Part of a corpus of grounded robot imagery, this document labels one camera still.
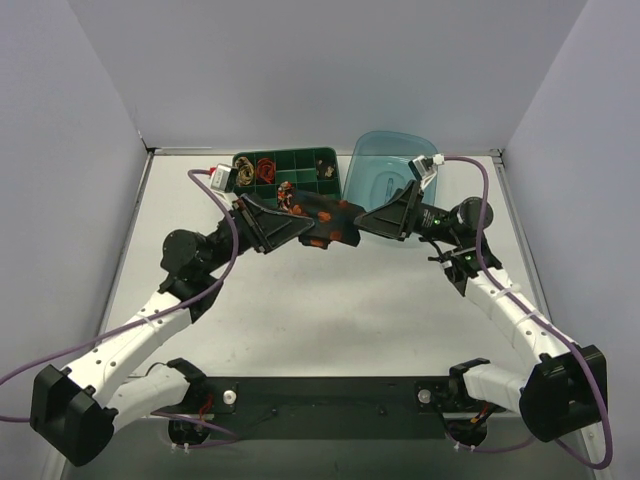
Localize beige rolled tie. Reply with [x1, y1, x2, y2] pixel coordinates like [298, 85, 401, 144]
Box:
[234, 156, 255, 187]

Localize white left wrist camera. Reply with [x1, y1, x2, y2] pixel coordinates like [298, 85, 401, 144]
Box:
[209, 164, 238, 193]

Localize green compartment organizer box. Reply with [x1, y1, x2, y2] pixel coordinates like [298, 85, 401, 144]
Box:
[232, 147, 342, 206]

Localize aluminium front rail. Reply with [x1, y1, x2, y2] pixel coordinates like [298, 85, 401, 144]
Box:
[59, 373, 599, 420]

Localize red white rolled tie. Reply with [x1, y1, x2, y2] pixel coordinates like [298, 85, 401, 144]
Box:
[277, 181, 295, 211]

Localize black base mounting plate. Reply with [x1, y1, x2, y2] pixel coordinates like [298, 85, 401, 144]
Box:
[161, 376, 490, 447]

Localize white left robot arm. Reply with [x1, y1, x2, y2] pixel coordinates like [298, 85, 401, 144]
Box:
[30, 195, 315, 466]

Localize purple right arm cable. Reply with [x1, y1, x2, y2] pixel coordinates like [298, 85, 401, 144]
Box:
[434, 155, 614, 471]

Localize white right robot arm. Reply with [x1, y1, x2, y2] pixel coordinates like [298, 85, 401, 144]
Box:
[355, 181, 607, 442]

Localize dark rolled tie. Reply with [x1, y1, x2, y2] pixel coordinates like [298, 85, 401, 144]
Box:
[316, 157, 336, 181]

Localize dark floral orange tie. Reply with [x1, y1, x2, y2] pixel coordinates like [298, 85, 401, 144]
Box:
[288, 191, 366, 250]

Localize teal transparent plastic tub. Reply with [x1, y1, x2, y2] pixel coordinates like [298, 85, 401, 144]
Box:
[341, 130, 441, 251]

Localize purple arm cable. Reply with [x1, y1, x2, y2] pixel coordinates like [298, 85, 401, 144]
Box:
[0, 168, 241, 449]
[434, 155, 614, 471]

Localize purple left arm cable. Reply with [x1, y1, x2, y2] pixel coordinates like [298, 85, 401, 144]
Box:
[0, 168, 241, 449]

